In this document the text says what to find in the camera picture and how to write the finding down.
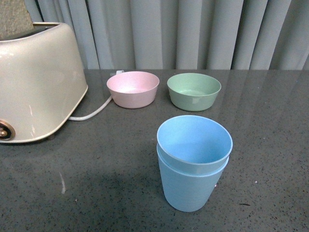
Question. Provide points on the blue cup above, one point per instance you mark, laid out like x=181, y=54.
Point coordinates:
x=186, y=192
x=194, y=144

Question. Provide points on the cream toaster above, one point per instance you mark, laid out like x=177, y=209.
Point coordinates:
x=42, y=81

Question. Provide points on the grey curtain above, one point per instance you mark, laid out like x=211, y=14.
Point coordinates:
x=184, y=34

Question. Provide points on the pink bowl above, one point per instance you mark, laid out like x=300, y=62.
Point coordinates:
x=133, y=90

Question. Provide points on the brass toaster lever knob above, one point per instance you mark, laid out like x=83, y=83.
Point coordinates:
x=7, y=132

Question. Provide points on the green bowl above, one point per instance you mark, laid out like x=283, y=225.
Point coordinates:
x=193, y=92

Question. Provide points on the bread slice in toaster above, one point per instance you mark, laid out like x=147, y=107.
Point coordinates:
x=14, y=18

